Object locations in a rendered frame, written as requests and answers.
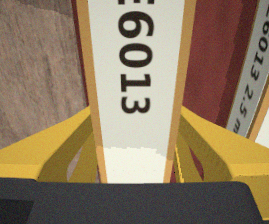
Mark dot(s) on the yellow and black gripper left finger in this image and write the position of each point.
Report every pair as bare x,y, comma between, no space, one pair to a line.
46,155

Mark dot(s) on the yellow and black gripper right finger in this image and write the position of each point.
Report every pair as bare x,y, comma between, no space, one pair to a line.
224,155

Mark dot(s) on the dark red rectangular block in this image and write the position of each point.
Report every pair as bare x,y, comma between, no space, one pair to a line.
219,40

